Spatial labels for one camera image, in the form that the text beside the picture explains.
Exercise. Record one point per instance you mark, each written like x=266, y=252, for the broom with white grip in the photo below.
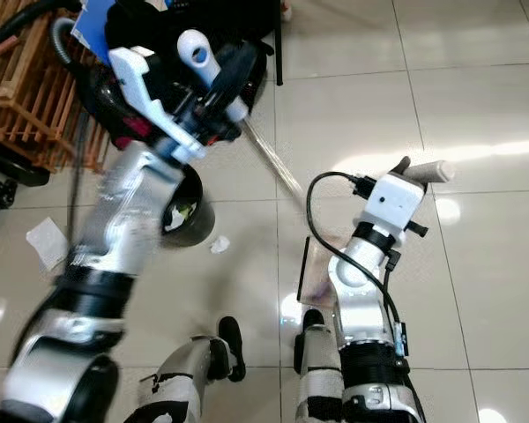
x=197, y=51

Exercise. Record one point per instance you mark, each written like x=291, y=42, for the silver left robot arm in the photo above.
x=115, y=220

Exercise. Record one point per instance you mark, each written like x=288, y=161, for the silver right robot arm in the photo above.
x=360, y=282

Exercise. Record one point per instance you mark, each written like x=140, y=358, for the thin black pole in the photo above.
x=279, y=40

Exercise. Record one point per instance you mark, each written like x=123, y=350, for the black round waste bin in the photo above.
x=194, y=220

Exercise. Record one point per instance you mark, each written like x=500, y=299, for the black chair base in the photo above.
x=0, y=189

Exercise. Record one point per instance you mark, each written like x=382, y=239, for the small crumpled white paper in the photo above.
x=219, y=245

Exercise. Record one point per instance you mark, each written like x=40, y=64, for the blue paper sheet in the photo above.
x=95, y=26

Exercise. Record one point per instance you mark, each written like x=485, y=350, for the wooden slatted rack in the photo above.
x=26, y=97

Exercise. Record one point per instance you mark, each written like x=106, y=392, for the robot right leg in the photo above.
x=317, y=370

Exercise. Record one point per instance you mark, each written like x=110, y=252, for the robot leg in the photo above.
x=185, y=379
x=317, y=370

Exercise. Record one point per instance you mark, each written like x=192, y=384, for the robot left leg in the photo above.
x=185, y=379

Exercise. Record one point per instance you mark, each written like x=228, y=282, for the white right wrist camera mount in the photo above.
x=397, y=198

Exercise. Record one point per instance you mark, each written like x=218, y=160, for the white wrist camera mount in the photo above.
x=143, y=88
x=397, y=198

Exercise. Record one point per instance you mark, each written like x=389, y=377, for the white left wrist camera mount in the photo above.
x=143, y=88

